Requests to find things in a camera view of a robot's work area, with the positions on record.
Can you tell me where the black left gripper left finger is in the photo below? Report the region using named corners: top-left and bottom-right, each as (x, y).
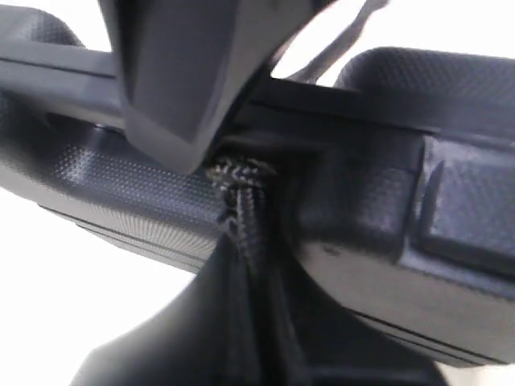
top-left (72, 236), bottom-right (258, 385)

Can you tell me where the black braided rope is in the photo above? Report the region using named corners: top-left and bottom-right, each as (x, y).
top-left (204, 0), bottom-right (393, 274)

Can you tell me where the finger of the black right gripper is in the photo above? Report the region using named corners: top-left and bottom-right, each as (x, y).
top-left (100, 1), bottom-right (328, 174)

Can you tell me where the black plastic carrying case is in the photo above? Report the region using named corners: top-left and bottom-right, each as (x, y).
top-left (1, 1), bottom-right (514, 367)

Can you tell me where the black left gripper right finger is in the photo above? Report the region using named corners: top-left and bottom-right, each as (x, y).
top-left (252, 242), bottom-right (443, 385)

